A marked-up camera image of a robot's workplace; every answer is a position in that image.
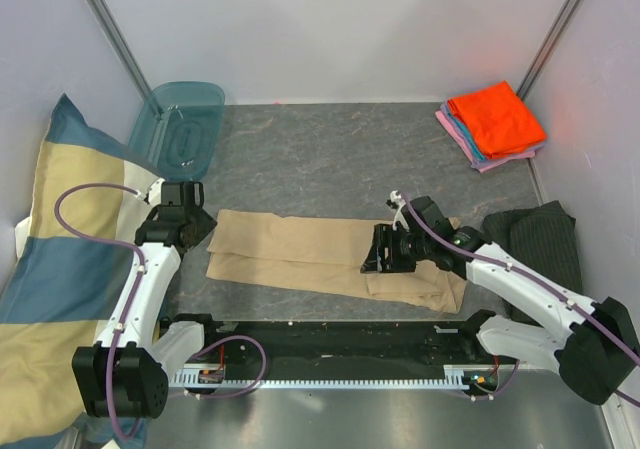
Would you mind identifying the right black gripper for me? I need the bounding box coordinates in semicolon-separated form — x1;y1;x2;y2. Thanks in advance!
359;223;432;273

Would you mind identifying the beige t shirt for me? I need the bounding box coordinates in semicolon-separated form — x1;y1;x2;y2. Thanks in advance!
206;209;466;314

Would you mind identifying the blue plastic bin lid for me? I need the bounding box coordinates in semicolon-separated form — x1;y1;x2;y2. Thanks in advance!
129;81;225;181

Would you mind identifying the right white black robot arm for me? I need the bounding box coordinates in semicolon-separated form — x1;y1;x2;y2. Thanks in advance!
360;191;639;405

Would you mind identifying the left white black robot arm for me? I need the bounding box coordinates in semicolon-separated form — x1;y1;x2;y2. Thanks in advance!
72;179;220;418

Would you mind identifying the blue beige striped pillow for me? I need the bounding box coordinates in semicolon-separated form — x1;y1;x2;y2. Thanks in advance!
1;96;159;448

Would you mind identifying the pink folded t shirt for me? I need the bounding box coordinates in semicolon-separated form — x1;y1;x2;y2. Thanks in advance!
435;110;536;173

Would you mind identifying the dark striped folded garment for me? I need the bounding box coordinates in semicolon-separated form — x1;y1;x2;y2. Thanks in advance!
482;201;584;294

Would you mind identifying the orange folded t shirt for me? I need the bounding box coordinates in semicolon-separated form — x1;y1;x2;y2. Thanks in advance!
445;81;547;160

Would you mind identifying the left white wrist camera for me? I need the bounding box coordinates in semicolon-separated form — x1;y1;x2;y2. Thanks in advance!
136;178;165;207

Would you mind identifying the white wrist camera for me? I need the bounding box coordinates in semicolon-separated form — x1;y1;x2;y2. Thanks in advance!
136;178;165;207
386;190;410;232

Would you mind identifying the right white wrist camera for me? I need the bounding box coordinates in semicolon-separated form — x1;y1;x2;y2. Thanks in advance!
386;190;410;232

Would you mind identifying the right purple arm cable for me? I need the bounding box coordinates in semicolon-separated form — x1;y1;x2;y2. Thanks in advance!
402;198;640;408

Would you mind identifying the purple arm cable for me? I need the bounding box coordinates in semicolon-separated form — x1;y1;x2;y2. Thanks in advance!
402;198;640;408
54;183;269;443

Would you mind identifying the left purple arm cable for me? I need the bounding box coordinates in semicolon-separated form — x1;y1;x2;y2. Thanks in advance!
54;183;269;443

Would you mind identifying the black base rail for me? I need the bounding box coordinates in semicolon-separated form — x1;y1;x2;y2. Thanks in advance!
189;321;515;380

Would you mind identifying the white slotted cable duct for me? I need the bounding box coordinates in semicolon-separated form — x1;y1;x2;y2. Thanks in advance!
169;364;498;392

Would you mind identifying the left aluminium frame post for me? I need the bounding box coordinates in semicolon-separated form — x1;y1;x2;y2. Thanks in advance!
85;0;151;99

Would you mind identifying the aluminium frame post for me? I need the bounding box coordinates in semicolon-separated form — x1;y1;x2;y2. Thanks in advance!
516;0;584;101
85;0;151;99

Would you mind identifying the right aluminium frame post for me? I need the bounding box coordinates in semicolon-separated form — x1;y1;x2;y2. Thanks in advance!
516;0;584;101

